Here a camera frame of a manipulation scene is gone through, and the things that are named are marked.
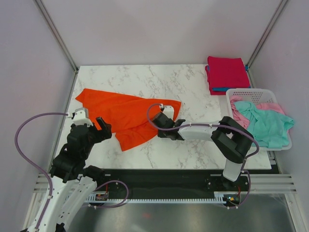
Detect orange t-shirt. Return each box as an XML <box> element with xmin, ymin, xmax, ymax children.
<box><xmin>75</xmin><ymin>88</ymin><xmax>182</xmax><ymax>151</ymax></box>

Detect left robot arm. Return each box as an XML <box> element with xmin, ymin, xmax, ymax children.
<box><xmin>25</xmin><ymin>117</ymin><xmax>112</xmax><ymax>232</ymax></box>

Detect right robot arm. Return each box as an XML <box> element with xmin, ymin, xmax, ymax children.
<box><xmin>148</xmin><ymin>112</ymin><xmax>259</xmax><ymax>190</ymax></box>

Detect folded red t-shirt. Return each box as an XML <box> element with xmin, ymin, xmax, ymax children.
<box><xmin>205</xmin><ymin>65</ymin><xmax>229</xmax><ymax>95</ymax></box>

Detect folded magenta t-shirt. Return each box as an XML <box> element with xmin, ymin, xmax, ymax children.
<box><xmin>207</xmin><ymin>56</ymin><xmax>250</xmax><ymax>89</ymax></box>

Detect pink t-shirt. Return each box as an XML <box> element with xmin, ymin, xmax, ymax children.
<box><xmin>230</xmin><ymin>96</ymin><xmax>285</xmax><ymax>129</ymax></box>

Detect white laundry basket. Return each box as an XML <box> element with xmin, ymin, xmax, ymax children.
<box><xmin>226</xmin><ymin>88</ymin><xmax>295</xmax><ymax>151</ymax></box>

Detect teal t-shirt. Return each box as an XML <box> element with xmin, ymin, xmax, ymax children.
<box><xmin>246</xmin><ymin>110</ymin><xmax>295</xmax><ymax>149</ymax></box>

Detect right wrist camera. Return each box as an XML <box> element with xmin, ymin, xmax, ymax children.
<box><xmin>160</xmin><ymin>104</ymin><xmax>174</xmax><ymax>120</ymax></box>

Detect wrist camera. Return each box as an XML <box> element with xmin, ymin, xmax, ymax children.
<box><xmin>160</xmin><ymin>104</ymin><xmax>174</xmax><ymax>120</ymax></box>
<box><xmin>72</xmin><ymin>107</ymin><xmax>93</xmax><ymax>127</ymax></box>

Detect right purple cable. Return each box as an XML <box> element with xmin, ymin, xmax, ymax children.
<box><xmin>147</xmin><ymin>103</ymin><xmax>260</xmax><ymax>210</ymax></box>

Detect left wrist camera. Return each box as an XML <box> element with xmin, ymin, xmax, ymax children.
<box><xmin>72</xmin><ymin>107</ymin><xmax>93</xmax><ymax>127</ymax></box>

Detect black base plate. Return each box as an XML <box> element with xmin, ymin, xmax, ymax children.
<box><xmin>83</xmin><ymin>166</ymin><xmax>249</xmax><ymax>199</ymax></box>

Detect white cable duct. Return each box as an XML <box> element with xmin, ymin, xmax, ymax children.
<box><xmin>84</xmin><ymin>193</ymin><xmax>240</xmax><ymax>204</ymax></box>

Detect left aluminium frame post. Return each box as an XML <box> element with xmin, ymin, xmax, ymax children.
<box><xmin>33</xmin><ymin>0</ymin><xmax>79</xmax><ymax>73</ymax></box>

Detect aluminium frame post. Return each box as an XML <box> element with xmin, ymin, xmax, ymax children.
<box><xmin>33</xmin><ymin>0</ymin><xmax>79</xmax><ymax>73</ymax></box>
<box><xmin>245</xmin><ymin>0</ymin><xmax>290</xmax><ymax>71</ymax></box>

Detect right aluminium frame post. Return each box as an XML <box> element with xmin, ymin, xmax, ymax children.
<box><xmin>245</xmin><ymin>0</ymin><xmax>290</xmax><ymax>71</ymax></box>

